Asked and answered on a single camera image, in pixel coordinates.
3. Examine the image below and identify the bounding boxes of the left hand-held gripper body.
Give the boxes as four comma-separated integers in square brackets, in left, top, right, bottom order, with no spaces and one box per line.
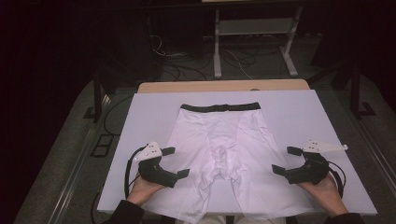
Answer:
[134,141,179,189]

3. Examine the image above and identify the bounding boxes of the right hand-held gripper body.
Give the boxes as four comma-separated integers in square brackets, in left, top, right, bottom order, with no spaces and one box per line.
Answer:
[284,139,349,186]

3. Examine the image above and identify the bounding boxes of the white shorts black waistband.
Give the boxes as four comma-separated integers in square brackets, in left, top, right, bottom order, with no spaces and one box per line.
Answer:
[141,102,316,224]

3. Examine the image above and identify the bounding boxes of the person's left hand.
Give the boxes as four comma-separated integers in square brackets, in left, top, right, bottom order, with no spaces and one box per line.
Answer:
[126,172,166,207]

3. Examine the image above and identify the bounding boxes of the person's right hand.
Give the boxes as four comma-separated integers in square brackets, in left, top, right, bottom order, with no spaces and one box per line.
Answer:
[296,172,348,217]

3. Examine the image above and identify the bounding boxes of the white board sheet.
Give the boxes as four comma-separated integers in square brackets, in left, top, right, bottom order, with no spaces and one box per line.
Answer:
[96,90,378,217]

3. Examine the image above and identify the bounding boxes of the person's lap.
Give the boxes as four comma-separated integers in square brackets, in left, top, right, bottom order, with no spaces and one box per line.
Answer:
[204,215,286,224]

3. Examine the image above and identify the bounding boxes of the wooden table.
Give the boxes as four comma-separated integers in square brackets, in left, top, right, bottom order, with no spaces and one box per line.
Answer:
[136,78,311,94]

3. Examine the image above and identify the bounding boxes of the black metal stand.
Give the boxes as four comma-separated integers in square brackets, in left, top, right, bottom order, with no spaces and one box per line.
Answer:
[82,73,105,123]
[348,60,376,119]

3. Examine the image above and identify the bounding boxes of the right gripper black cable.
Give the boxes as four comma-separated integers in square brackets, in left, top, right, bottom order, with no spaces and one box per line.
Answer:
[326,160,347,200]

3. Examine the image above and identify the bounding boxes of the black floor cable bundle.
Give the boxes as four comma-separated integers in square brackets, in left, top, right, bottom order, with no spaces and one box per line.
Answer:
[148,34,281,82]

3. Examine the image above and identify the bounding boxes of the white floor cable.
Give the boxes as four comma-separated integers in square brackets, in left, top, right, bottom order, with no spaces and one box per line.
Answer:
[223,49,254,80]

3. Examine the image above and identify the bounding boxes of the white metal stand frame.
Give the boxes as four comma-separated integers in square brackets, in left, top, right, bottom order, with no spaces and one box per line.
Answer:
[212,5,304,79]

